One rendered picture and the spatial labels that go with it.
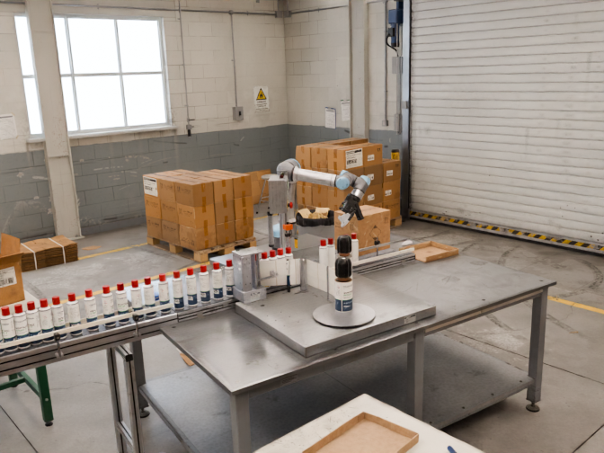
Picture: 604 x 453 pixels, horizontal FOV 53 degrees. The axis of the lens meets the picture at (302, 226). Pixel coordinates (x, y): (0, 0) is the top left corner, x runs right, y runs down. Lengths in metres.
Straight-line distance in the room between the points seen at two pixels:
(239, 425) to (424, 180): 6.19
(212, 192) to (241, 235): 0.67
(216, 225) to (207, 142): 2.73
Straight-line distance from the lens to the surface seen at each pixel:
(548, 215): 7.54
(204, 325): 3.15
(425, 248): 4.33
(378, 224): 4.15
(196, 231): 6.89
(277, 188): 3.39
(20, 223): 8.49
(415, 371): 3.19
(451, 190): 8.17
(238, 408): 2.62
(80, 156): 8.64
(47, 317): 3.05
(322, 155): 7.48
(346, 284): 2.95
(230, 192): 7.09
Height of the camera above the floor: 2.05
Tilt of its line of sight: 14 degrees down
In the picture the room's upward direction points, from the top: 2 degrees counter-clockwise
